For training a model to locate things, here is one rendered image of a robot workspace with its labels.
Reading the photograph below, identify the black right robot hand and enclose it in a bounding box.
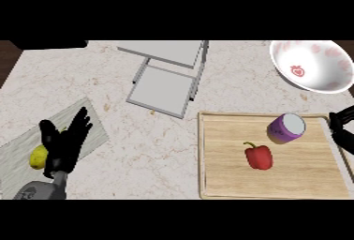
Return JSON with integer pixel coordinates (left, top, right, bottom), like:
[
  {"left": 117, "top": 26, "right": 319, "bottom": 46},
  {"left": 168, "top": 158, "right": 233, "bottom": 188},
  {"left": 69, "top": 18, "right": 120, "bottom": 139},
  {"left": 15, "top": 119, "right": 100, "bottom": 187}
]
[{"left": 328, "top": 105, "right": 354, "bottom": 155}]

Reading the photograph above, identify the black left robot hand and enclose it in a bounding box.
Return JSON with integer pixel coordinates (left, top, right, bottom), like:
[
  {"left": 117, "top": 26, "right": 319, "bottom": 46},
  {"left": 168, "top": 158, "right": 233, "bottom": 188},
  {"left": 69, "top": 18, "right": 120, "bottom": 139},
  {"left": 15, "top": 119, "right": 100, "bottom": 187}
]
[{"left": 37, "top": 106, "right": 94, "bottom": 180}]

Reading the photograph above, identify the pale wooden tray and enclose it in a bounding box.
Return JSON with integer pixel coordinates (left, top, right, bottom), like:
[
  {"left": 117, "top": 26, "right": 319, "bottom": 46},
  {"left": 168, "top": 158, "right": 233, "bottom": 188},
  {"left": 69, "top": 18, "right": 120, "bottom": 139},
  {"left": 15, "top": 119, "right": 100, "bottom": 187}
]
[{"left": 196, "top": 111, "right": 354, "bottom": 200}]

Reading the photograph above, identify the red bell pepper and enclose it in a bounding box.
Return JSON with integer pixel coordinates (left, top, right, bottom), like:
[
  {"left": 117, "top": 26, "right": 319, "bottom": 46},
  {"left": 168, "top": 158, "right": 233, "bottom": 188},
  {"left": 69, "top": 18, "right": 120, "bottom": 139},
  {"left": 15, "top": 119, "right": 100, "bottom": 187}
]
[{"left": 242, "top": 141, "right": 276, "bottom": 171}]

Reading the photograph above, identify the grey tiered shelf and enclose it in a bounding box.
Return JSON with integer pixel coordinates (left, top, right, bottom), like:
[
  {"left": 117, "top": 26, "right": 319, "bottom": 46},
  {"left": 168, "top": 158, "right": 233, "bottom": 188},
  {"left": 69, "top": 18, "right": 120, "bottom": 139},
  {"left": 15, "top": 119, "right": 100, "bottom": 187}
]
[{"left": 115, "top": 40, "right": 211, "bottom": 120}]

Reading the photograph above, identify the yellow pear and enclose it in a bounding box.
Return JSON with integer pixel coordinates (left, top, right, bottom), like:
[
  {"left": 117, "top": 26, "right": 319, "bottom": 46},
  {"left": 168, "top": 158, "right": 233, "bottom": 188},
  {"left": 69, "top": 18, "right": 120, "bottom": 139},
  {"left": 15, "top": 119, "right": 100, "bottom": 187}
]
[{"left": 30, "top": 126, "right": 69, "bottom": 171}]

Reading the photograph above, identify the grey placemat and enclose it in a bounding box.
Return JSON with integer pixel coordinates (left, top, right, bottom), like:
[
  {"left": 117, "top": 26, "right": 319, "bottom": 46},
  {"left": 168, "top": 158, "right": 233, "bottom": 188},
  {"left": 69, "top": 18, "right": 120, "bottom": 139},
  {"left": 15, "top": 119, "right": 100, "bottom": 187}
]
[{"left": 0, "top": 97, "right": 111, "bottom": 201}]

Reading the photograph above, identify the purple can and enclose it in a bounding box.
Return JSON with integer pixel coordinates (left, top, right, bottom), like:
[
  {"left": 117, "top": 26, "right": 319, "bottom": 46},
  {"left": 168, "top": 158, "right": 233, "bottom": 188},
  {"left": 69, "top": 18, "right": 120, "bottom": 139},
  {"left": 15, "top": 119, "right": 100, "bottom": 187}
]
[{"left": 266, "top": 112, "right": 307, "bottom": 145}]

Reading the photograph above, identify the white bowl with red print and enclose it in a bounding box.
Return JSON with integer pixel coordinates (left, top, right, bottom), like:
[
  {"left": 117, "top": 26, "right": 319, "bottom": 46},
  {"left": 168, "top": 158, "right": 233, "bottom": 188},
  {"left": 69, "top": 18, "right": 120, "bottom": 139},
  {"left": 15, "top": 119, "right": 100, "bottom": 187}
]
[{"left": 269, "top": 40, "right": 354, "bottom": 95}]

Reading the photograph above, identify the black appliance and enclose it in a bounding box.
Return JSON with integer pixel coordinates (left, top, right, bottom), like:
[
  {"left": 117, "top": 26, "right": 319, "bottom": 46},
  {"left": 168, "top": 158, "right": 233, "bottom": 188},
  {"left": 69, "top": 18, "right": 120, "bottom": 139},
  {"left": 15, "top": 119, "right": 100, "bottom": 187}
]
[{"left": 10, "top": 40, "right": 89, "bottom": 51}]

